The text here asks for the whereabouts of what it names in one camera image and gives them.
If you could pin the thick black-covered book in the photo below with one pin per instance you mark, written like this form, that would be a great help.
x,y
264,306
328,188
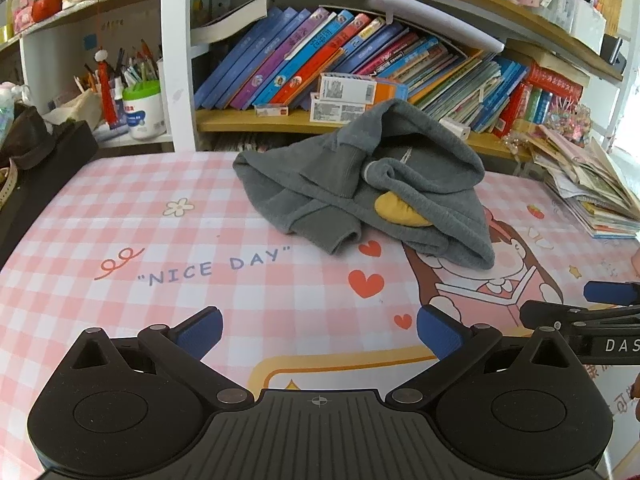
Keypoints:
x,y
225,27

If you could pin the red white doll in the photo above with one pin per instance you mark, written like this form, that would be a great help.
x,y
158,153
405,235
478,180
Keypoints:
x,y
46,5

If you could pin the grey hoodie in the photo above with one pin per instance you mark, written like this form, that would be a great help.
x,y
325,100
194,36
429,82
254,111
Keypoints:
x,y
310,175

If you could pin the pink beaded ornament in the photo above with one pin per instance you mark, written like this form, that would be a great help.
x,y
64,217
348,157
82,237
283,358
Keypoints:
x,y
567,120

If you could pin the small red white box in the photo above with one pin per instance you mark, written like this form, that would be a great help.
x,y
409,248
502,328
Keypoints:
x,y
272,110

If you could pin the brown cloth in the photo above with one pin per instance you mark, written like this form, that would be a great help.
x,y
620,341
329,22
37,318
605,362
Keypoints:
x,y
25,135

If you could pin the black box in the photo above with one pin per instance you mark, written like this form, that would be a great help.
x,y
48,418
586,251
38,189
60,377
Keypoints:
x,y
45,190

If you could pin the stack of papers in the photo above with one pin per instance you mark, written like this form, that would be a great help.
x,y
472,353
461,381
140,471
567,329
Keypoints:
x,y
595,190

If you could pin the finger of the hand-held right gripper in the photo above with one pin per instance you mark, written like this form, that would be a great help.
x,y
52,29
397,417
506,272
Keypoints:
x,y
610,293
550,316

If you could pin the white canister green lid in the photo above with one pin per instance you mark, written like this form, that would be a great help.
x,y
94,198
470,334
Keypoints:
x,y
144,115

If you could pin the bunch of pens and pencils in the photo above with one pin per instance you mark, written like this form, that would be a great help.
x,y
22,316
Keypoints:
x,y
132,67

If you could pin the pink checkered table mat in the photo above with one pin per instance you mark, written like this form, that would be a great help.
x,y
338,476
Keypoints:
x,y
150,220

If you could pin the row of colourful books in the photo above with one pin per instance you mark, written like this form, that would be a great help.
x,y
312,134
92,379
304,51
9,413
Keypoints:
x,y
280,55

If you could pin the cream canvas bag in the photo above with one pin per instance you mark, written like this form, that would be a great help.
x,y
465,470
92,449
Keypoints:
x,y
75,110

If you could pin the red tassel ornament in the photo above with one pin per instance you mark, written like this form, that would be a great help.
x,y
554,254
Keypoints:
x,y
107,100

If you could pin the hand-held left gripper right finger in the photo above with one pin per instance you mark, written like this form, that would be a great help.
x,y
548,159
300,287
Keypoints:
x,y
440,335

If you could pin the white roll on shelf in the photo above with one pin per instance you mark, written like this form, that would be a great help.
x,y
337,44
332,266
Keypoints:
x,y
456,128

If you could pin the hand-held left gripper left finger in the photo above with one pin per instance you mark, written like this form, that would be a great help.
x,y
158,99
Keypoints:
x,y
202,332

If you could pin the white wooden bookshelf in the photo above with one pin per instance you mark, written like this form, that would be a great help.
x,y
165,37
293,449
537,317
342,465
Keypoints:
x,y
180,60

